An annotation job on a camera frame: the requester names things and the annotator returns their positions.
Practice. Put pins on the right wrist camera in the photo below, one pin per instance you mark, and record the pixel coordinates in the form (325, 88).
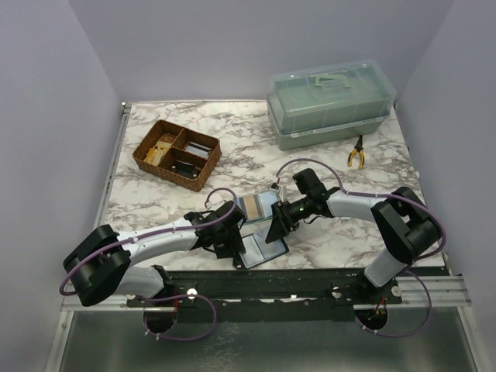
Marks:
(280, 190)

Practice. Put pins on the silver card in basket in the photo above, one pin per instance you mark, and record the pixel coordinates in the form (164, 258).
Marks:
(197, 149)

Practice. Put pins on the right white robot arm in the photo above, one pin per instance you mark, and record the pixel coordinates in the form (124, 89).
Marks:
(405, 226)

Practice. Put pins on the brown woven divided basket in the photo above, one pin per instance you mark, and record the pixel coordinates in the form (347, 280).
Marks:
(178, 137)

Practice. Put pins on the black leather card holder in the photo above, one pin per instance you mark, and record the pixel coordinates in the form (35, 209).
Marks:
(257, 251)

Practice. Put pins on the black metal base rail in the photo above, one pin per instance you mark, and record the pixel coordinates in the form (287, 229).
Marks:
(284, 295)

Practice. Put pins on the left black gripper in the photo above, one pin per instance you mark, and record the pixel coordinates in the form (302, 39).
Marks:
(235, 246)

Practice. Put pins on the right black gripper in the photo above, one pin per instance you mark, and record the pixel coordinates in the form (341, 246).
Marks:
(283, 222)

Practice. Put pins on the aluminium frame rail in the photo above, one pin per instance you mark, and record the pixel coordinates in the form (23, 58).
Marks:
(109, 180)

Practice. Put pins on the yellow handled pliers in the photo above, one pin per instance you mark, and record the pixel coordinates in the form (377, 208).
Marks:
(357, 151)

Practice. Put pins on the green plastic storage box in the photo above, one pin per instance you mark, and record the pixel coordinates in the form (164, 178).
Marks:
(329, 103)

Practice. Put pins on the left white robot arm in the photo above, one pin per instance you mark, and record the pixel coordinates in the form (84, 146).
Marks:
(105, 262)

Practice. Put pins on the black item in basket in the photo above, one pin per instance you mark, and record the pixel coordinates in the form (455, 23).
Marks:
(186, 170)

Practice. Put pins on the gold cards in basket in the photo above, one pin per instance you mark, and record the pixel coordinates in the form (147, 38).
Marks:
(157, 152)

